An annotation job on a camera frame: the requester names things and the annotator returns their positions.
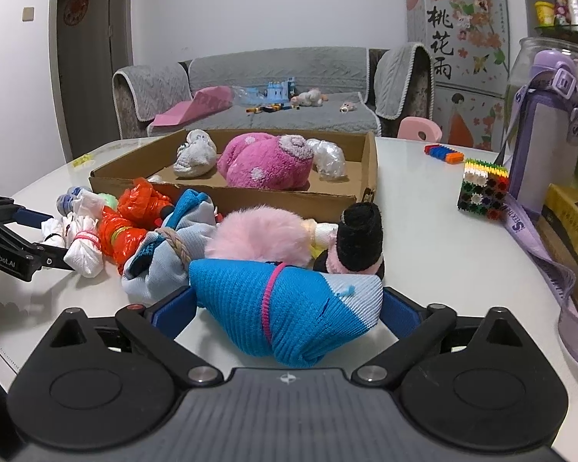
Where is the blue sock bundle pink band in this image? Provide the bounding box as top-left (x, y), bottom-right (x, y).
top-left (189, 259), bottom-right (385, 367)

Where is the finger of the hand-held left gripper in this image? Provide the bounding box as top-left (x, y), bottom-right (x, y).
top-left (0, 194), bottom-right (55, 229)
top-left (28, 244), bottom-right (76, 271)

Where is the blue grey sock braided band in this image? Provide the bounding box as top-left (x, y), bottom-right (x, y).
top-left (120, 189), bottom-right (222, 306)

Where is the silver plastic bag bundle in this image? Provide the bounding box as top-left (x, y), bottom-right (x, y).
top-left (306, 138), bottom-right (346, 180)

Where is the fridge with flower decals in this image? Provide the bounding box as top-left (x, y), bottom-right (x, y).
top-left (403, 0), bottom-right (511, 152)

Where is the white sock bundle green band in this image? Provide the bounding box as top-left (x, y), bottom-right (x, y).
top-left (73, 189), bottom-right (119, 219)

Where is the pink child chair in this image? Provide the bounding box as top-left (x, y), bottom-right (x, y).
top-left (397, 116), bottom-right (443, 142)

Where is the clear plastic bag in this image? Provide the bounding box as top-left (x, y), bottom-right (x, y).
top-left (231, 85), bottom-right (267, 107)

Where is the grey sock bundle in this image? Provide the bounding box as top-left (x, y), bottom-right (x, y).
top-left (173, 129), bottom-right (218, 178)

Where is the grey blue sock ball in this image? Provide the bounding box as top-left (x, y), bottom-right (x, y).
top-left (57, 186), bottom-right (85, 216)

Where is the white sock bundle black band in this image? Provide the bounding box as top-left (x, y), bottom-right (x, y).
top-left (41, 216), bottom-right (71, 253)

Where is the multicolour block cube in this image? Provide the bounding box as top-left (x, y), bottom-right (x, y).
top-left (457, 158), bottom-right (510, 216)

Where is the pink cushion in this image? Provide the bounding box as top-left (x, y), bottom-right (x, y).
top-left (153, 85), bottom-right (234, 127)

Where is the cardboard box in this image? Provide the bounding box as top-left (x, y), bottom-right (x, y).
top-left (89, 129), bottom-right (379, 210)

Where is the purple water bottle with strap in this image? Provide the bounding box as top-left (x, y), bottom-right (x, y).
top-left (503, 49), bottom-right (578, 376)

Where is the colourful brick strip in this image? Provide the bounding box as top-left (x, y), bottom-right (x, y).
top-left (424, 143), bottom-right (464, 163)

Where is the white pink plush toy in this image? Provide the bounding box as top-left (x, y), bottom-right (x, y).
top-left (290, 88), bottom-right (329, 107)

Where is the dark grey door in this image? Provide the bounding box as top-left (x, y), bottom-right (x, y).
top-left (48, 0), bottom-right (133, 164)

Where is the orange plastic bag bundle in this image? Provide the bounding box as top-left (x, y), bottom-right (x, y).
top-left (117, 178), bottom-right (175, 227)

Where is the grey sofa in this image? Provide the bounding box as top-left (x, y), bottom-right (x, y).
top-left (112, 42), bottom-right (437, 141)

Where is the blue toy castle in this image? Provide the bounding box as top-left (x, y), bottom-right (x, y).
top-left (266, 77), bottom-right (297, 103)

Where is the black pink sock bundle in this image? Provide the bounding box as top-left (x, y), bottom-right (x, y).
top-left (313, 202), bottom-right (386, 277)

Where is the white sock bundle pink band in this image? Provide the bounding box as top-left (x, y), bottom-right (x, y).
top-left (64, 216), bottom-right (102, 277)

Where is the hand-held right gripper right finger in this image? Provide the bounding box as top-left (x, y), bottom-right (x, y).
top-left (351, 286), bottom-right (524, 388)

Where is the grey quilted armrest cover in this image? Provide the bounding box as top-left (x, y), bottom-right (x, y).
top-left (373, 42), bottom-right (432, 121)
top-left (112, 62), bottom-right (193, 123)

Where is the red round door ornament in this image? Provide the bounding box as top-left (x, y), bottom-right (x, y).
top-left (62, 0), bottom-right (90, 26)

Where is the gold carton box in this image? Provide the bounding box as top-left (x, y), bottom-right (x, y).
top-left (534, 184), bottom-right (578, 321)

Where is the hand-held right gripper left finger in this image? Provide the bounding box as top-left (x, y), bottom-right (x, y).
top-left (49, 287), bottom-right (223, 388)

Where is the magenta fuzzy sock bundle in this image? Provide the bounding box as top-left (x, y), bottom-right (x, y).
top-left (217, 134), bottom-right (316, 191)

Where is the yellow cup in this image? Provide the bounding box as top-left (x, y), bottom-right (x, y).
top-left (534, 1), bottom-right (557, 27)

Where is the pink fluffy pom bundle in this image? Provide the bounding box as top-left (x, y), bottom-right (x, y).
top-left (205, 207), bottom-right (319, 268)

